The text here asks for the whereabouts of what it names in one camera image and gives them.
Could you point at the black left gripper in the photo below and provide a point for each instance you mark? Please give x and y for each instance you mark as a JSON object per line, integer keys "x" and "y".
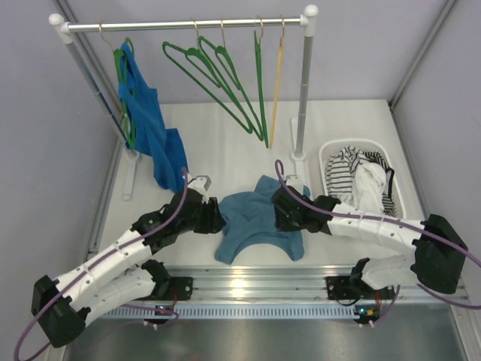
{"x": 210, "y": 215}

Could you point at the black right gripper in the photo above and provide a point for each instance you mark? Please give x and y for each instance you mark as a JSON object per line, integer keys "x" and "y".
{"x": 282, "y": 223}

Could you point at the teal blue tank top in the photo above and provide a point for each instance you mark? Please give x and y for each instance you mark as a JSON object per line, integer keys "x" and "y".
{"x": 250, "y": 220}

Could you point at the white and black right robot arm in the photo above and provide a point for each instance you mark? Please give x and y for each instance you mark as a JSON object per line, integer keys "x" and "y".
{"x": 427, "y": 252}

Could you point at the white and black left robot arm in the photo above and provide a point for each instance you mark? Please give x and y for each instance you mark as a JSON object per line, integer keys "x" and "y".
{"x": 123, "y": 272}

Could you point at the yellow hanger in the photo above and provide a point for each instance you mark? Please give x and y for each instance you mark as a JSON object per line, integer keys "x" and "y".
{"x": 277, "y": 83}

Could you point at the bright blue tank top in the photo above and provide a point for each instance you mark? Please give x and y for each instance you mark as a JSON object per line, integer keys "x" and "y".
{"x": 154, "y": 139}

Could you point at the green hanger with blue top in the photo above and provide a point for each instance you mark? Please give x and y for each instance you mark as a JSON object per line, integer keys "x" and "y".
{"x": 122, "y": 73}

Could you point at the black and white striped garment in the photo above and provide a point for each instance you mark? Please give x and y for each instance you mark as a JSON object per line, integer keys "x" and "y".
{"x": 340, "y": 172}

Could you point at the white plastic laundry basket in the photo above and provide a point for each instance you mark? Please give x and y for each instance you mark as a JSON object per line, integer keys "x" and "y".
{"x": 332, "y": 147}

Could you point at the silver and white clothes rack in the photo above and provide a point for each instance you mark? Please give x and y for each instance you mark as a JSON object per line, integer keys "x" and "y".
{"x": 307, "y": 20}

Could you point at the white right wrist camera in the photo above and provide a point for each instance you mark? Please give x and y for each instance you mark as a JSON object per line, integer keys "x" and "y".
{"x": 296, "y": 183}

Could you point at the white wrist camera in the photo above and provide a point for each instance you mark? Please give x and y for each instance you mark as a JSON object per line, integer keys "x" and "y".
{"x": 200, "y": 184}
{"x": 296, "y": 183}

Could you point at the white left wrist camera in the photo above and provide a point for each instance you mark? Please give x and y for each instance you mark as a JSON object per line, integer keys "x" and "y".
{"x": 200, "y": 184}

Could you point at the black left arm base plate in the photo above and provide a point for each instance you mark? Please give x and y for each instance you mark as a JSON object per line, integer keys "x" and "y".
{"x": 179, "y": 289}

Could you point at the aluminium mounting rail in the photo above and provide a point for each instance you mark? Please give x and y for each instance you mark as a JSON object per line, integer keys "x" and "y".
{"x": 250, "y": 294}

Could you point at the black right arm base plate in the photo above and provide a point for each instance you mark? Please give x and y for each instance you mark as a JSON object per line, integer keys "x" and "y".
{"x": 347, "y": 292}

